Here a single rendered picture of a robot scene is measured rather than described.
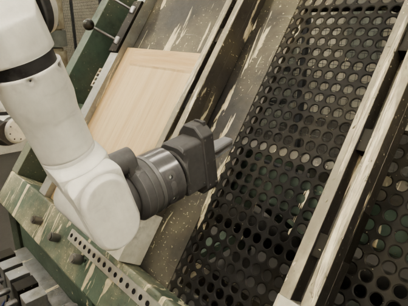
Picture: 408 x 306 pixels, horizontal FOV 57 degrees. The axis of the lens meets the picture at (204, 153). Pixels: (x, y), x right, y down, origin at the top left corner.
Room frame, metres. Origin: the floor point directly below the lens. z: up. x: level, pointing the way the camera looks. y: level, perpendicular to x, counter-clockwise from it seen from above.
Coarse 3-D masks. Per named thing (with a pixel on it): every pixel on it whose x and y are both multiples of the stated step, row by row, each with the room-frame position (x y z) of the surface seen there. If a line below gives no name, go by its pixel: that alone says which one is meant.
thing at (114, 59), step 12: (144, 0) 1.39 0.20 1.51; (156, 0) 1.42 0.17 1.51; (144, 12) 1.38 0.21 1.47; (132, 24) 1.35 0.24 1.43; (132, 36) 1.35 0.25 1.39; (120, 48) 1.31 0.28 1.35; (108, 60) 1.32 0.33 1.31; (120, 60) 1.31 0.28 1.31; (108, 72) 1.27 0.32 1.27; (96, 84) 1.28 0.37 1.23; (108, 84) 1.27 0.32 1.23; (96, 96) 1.24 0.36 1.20; (84, 108) 1.24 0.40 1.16; (96, 108) 1.24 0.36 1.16; (48, 180) 1.13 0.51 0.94; (48, 192) 1.10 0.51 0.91
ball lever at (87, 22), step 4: (84, 20) 1.31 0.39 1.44; (88, 20) 1.31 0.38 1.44; (84, 24) 1.30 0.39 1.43; (88, 24) 1.30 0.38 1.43; (92, 24) 1.31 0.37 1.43; (84, 28) 1.31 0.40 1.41; (88, 28) 1.30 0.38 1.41; (92, 28) 1.31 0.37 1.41; (96, 28) 1.32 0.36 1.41; (100, 32) 1.32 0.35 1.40; (104, 32) 1.32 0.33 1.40; (108, 36) 1.32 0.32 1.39; (112, 36) 1.33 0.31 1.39; (116, 36) 1.33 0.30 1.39; (116, 40) 1.32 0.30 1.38
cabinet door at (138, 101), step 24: (120, 72) 1.27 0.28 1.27; (144, 72) 1.18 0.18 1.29; (168, 72) 1.10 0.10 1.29; (120, 96) 1.19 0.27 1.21; (144, 96) 1.11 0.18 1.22; (168, 96) 1.04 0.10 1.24; (96, 120) 1.19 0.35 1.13; (120, 120) 1.11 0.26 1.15; (144, 120) 1.04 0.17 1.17; (120, 144) 1.05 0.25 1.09; (144, 144) 0.98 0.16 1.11
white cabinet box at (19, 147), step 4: (24, 140) 4.24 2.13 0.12; (16, 144) 4.18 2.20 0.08; (20, 144) 4.21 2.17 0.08; (24, 144) 4.24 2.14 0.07; (0, 148) 4.08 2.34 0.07; (4, 148) 4.10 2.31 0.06; (8, 148) 4.13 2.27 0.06; (12, 148) 4.15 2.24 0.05; (16, 148) 4.18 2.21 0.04; (20, 148) 4.20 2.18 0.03; (0, 152) 4.07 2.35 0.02; (4, 152) 4.10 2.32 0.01; (8, 152) 4.13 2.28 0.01
